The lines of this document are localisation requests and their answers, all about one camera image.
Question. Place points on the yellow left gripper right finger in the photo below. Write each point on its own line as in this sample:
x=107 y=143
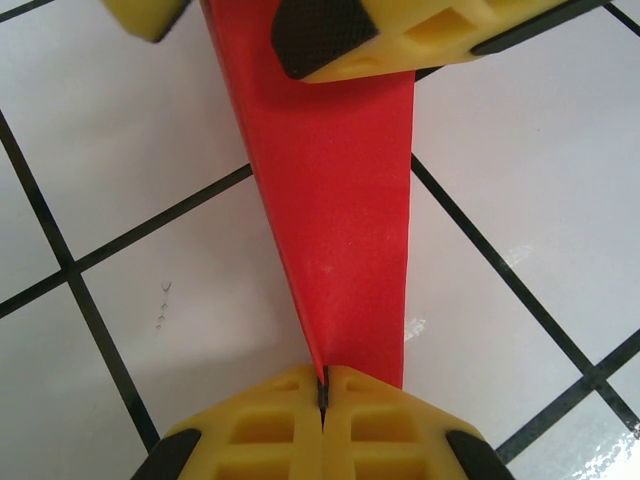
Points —
x=390 y=410

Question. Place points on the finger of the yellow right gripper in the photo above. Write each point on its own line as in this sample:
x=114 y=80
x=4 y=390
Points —
x=145 y=15
x=400 y=55

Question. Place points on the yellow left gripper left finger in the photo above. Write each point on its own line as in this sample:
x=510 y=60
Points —
x=260 y=410

